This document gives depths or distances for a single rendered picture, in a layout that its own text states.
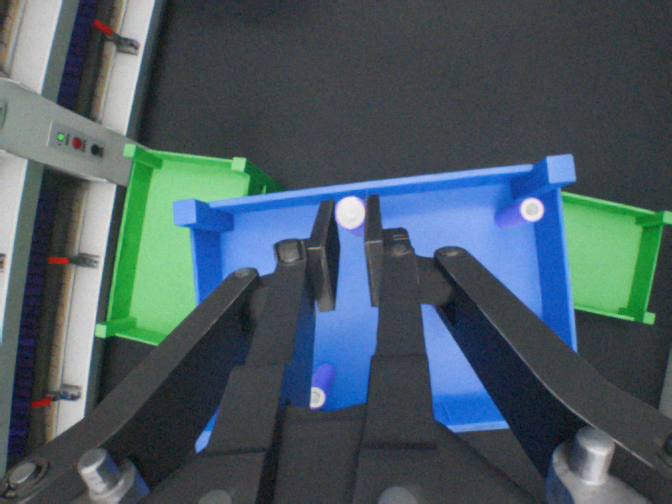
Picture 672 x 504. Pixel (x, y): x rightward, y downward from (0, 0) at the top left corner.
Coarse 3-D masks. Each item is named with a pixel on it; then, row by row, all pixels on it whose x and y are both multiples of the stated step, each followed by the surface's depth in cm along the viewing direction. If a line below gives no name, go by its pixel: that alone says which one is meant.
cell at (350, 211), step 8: (344, 200) 21; (352, 200) 20; (360, 200) 20; (336, 208) 21; (344, 208) 20; (352, 208) 20; (360, 208) 20; (336, 216) 21; (344, 216) 20; (352, 216) 20; (360, 216) 20; (344, 224) 21; (352, 224) 20; (360, 224) 20; (352, 232) 23; (360, 232) 23
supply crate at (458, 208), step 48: (288, 192) 30; (336, 192) 30; (384, 192) 32; (432, 192) 34; (480, 192) 34; (528, 192) 30; (192, 240) 31; (240, 240) 36; (432, 240) 34; (480, 240) 33; (528, 240) 33; (528, 288) 33; (336, 336) 35; (432, 336) 34; (336, 384) 35; (432, 384) 34; (480, 384) 33
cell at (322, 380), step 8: (320, 368) 33; (328, 368) 34; (320, 376) 31; (328, 376) 32; (312, 384) 29; (320, 384) 29; (328, 384) 30; (312, 392) 28; (320, 392) 29; (328, 392) 30; (312, 400) 28; (320, 400) 29
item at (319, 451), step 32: (288, 416) 8; (320, 416) 8; (352, 416) 7; (288, 448) 7; (320, 448) 7; (352, 448) 7; (448, 448) 6; (288, 480) 6; (320, 480) 6; (352, 480) 6; (448, 480) 6; (480, 480) 6; (512, 480) 6
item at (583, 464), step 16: (592, 432) 6; (560, 448) 7; (576, 448) 6; (592, 448) 6; (608, 448) 6; (560, 464) 6; (576, 464) 6; (592, 464) 6; (608, 464) 6; (560, 480) 6; (576, 480) 6; (592, 480) 6; (608, 480) 6; (624, 480) 6; (560, 496) 6; (576, 496) 6; (592, 496) 6; (608, 496) 6; (624, 496) 6; (640, 496) 6
